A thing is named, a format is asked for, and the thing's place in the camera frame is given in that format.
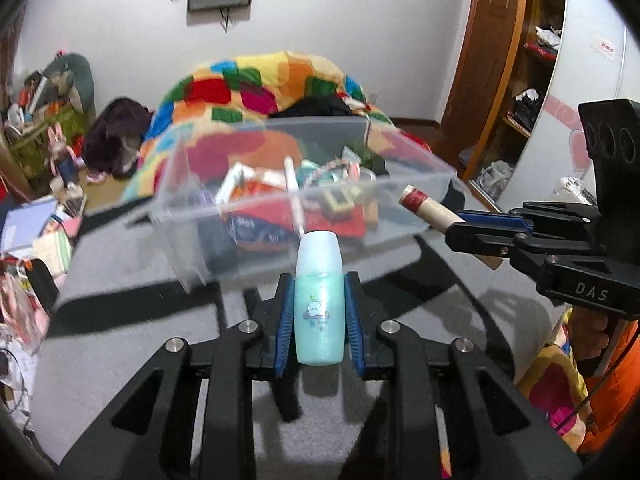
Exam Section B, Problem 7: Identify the black garment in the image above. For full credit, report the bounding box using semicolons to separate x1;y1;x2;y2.
282;94;353;119

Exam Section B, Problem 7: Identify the blue packet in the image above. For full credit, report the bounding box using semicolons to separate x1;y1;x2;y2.
227;215;286;252

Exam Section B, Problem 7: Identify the clear plastic storage box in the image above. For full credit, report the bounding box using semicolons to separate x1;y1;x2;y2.
150;116;457;293

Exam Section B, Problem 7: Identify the green storage box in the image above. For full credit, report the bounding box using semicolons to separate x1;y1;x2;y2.
5;105;89;171

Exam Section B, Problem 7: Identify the teal lotion bottle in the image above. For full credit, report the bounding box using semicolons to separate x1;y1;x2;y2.
295;231;346;366

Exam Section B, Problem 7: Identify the rabbit doll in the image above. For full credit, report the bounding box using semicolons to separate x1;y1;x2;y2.
47;124;79;184

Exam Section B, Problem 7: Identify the person's right forearm orange sleeve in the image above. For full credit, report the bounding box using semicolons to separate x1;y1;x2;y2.
575;320;640;456

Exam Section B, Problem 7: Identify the dark clothes pile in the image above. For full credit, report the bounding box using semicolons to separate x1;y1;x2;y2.
82;98;153;178

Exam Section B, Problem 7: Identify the beige tube with red cap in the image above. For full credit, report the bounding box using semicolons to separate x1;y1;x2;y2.
398;185;502;269

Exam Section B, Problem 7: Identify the colourful patchwork blanket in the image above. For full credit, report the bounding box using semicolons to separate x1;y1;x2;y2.
122;51;593;441

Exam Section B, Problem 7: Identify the striped curtain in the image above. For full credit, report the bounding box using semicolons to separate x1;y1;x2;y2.
0;10;26;108

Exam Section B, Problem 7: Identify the wooden door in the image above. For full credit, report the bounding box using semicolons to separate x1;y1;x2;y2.
440;0;531;127

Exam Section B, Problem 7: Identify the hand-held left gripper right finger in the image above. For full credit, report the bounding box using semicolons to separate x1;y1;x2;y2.
343;271;583;480

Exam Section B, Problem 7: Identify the red cardboard packet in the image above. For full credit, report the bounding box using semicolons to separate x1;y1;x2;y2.
235;182;368;241

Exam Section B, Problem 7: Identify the grey striped blanket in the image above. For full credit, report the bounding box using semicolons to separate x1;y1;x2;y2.
30;200;566;480

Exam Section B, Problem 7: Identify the person's right hand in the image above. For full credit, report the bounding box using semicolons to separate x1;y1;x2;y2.
569;307;611;378

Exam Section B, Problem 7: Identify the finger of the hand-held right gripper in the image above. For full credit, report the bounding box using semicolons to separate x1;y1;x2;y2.
457;201;602;234
445;222;607;262

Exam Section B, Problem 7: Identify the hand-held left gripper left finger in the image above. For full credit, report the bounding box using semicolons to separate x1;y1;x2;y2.
55;272;297;480

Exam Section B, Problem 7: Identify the wooden wardrobe shelf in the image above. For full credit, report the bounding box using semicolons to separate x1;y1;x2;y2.
460;0;568;183

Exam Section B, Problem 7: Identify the dark pouch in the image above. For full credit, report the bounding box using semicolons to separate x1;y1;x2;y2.
199;220;238;272

